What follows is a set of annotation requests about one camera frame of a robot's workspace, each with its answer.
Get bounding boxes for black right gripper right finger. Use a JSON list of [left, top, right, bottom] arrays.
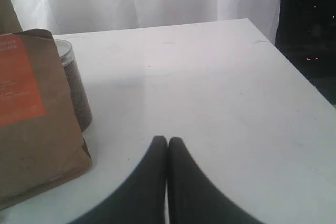
[[167, 137, 261, 223]]

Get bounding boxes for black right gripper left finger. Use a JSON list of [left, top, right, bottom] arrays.
[[72, 136, 167, 223]]

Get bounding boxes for brown pouch with orange label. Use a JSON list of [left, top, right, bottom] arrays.
[[1, 29, 92, 209]]

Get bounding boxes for dark can with pull-tab lid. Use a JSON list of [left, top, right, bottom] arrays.
[[55, 39, 92, 132]]

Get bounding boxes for large brown paper bag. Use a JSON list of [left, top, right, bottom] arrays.
[[0, 0, 23, 35]]

